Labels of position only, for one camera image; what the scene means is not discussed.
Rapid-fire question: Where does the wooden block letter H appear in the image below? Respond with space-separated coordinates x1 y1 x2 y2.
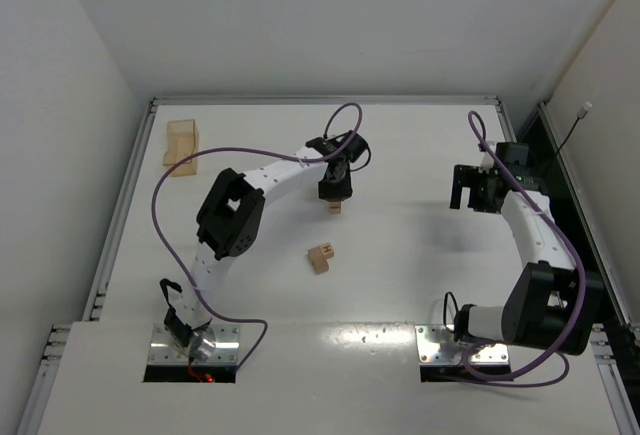
320 243 335 259

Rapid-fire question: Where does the black wall cable white plug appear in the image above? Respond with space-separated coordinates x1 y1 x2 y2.
554 101 593 157

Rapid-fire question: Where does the red wire under left base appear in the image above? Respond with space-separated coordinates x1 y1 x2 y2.
187 360 216 384

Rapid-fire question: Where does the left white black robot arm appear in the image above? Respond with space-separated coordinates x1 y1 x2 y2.
151 130 371 349

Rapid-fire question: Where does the front left wooden block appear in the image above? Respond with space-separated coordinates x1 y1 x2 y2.
308 246 329 274

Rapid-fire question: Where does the metal base plate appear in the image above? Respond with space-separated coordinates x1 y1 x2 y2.
147 324 240 367
415 324 510 368

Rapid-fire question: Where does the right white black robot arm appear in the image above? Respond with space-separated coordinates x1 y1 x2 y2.
450 142 579 350

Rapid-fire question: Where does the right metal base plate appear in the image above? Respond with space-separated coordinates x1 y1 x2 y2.
415 324 510 368

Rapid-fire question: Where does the transparent orange plastic container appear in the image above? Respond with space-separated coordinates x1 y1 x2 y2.
163 119 199 177

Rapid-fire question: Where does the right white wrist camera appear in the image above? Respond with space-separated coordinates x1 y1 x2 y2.
479 141 497 172

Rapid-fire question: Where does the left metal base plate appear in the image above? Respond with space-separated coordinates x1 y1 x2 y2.
147 324 240 367

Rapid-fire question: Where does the black cable at right base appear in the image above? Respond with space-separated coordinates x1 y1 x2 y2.
443 290 464 341

